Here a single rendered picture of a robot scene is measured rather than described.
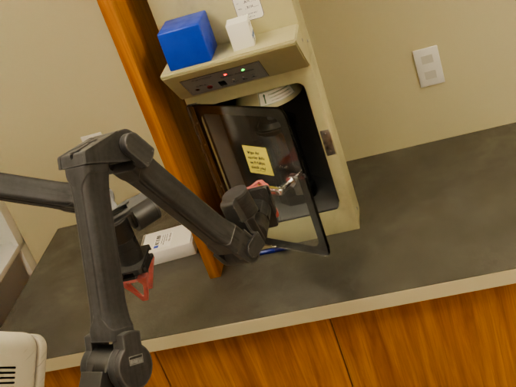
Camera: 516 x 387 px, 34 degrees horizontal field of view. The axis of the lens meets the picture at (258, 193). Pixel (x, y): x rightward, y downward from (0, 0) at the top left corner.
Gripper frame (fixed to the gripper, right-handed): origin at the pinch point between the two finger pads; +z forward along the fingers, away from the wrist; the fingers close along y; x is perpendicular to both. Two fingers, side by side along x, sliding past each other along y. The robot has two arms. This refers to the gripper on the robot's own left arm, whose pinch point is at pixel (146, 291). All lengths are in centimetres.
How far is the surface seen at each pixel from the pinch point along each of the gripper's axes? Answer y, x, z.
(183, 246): 37.9, 2.7, 11.9
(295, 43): 22, -46, -40
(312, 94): 33, -45, -23
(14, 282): 75, 81, 33
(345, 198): 33, -45, 6
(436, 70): 76, -74, -5
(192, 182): 30.7, -9.2, -9.6
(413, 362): 6, -53, 39
